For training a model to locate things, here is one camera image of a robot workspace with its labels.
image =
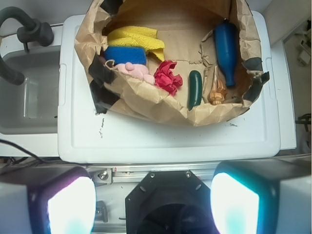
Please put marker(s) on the pink plush pig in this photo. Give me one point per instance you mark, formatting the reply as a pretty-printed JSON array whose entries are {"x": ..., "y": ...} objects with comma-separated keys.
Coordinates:
[{"x": 138, "y": 71}]

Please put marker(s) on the red crumpled paper flower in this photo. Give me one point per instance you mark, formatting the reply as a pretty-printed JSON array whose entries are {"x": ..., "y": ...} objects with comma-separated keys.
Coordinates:
[{"x": 165, "y": 79}]

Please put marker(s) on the black octagonal mount plate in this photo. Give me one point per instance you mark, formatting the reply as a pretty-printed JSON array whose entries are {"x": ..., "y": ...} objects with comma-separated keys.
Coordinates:
[{"x": 169, "y": 202}]

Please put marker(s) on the brown paper bag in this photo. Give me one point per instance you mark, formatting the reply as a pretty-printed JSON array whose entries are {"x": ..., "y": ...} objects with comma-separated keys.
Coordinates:
[{"x": 187, "y": 29}]

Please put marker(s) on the yellow microfiber cloth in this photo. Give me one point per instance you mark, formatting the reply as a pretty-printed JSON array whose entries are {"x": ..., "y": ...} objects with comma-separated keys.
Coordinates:
[{"x": 137, "y": 36}]

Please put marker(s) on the blue sponge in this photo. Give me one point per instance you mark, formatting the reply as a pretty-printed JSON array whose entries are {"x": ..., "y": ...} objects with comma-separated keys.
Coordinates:
[{"x": 134, "y": 55}]

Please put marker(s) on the blue plastic bottle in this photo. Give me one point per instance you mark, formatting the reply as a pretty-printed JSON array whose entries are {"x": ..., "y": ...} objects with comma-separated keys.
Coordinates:
[{"x": 226, "y": 50}]

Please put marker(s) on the white toy sink basin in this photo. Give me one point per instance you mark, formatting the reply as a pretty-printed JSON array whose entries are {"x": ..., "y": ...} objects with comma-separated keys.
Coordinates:
[{"x": 28, "y": 112}]

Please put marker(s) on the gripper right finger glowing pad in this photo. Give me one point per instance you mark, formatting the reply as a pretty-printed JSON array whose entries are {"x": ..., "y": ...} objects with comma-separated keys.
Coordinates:
[{"x": 262, "y": 196}]

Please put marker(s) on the aluminium extrusion rail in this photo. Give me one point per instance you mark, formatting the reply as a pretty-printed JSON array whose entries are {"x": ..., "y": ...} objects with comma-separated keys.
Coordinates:
[{"x": 135, "y": 174}]

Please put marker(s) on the white plastic bin lid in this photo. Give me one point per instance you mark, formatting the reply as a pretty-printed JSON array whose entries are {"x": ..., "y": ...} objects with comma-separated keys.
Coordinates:
[{"x": 111, "y": 138}]

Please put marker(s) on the metal corner bracket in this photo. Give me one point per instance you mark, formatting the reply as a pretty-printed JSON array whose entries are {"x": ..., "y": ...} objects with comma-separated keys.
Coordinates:
[{"x": 103, "y": 177}]

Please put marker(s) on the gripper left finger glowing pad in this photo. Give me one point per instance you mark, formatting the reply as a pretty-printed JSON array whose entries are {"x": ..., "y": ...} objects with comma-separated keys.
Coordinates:
[{"x": 46, "y": 200}]

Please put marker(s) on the green plastic pickle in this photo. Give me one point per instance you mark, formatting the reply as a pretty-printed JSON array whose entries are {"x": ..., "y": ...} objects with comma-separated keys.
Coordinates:
[{"x": 195, "y": 89}]

